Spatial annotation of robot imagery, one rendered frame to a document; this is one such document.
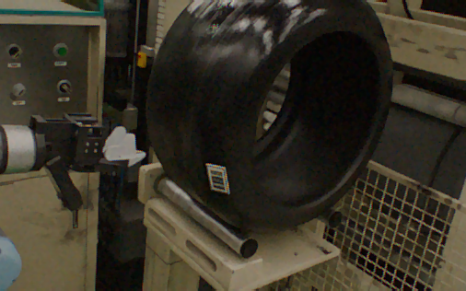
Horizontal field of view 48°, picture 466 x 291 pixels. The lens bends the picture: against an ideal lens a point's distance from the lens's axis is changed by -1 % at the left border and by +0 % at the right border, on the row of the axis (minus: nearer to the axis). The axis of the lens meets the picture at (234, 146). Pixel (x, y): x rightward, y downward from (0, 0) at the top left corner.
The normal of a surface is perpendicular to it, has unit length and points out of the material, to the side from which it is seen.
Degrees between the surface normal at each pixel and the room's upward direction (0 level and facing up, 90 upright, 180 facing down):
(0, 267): 90
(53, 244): 90
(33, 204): 90
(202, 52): 63
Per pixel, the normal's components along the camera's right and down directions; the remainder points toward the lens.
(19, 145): 0.66, -0.14
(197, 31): -0.56, -0.41
